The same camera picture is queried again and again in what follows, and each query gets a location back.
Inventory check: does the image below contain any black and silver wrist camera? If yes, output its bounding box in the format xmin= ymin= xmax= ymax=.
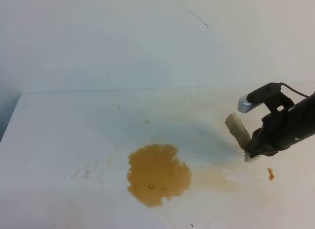
xmin=237 ymin=82 xmax=294 ymax=113

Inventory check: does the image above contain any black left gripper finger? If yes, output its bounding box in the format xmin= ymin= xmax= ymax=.
xmin=245 ymin=128 xmax=264 ymax=159

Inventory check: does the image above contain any brown coffee puddle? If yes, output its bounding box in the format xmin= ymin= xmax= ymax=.
xmin=127 ymin=144 xmax=192 ymax=207

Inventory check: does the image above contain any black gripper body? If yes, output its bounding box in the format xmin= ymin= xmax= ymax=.
xmin=255 ymin=93 xmax=315 ymax=156

